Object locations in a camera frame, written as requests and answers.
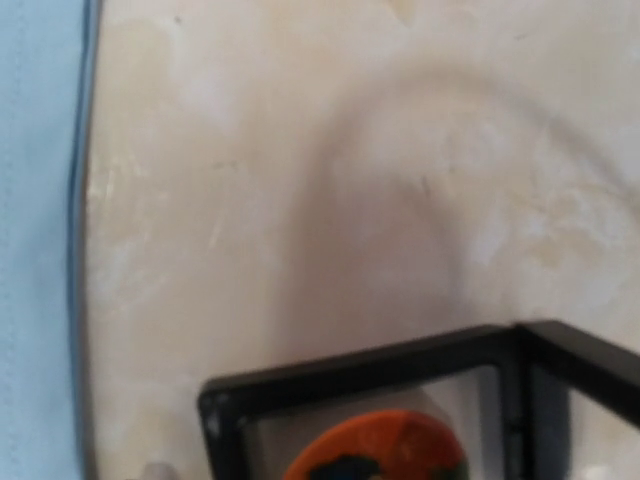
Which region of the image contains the light blue printed t-shirt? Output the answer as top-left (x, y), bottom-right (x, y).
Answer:
top-left (1, 1), bottom-right (100, 479)

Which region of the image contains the black open display case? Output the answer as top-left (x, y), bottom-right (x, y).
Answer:
top-left (197, 321), bottom-right (639, 479)

